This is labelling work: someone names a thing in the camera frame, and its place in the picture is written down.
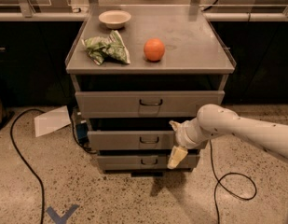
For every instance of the orange fruit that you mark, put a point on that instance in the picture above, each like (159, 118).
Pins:
(154, 49)

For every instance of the grey top drawer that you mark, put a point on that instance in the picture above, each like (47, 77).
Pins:
(144, 104)

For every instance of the grey bottom drawer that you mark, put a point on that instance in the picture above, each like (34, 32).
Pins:
(133, 162)

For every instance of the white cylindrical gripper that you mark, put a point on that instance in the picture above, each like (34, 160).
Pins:
(182, 135)

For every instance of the grey drawer cabinet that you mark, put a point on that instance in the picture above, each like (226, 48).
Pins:
(135, 68)

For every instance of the grey drawer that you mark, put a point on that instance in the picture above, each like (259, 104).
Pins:
(144, 104)
(131, 140)
(133, 162)

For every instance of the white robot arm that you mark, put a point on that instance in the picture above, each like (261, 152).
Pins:
(213, 121)

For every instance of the white paper sheet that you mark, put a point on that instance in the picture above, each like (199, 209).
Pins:
(51, 121)

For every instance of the white bowl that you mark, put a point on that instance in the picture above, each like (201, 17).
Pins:
(114, 19)

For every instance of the blue power box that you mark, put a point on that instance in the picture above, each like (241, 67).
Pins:
(82, 133)

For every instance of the green chip bag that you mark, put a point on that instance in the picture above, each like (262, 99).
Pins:
(100, 48)

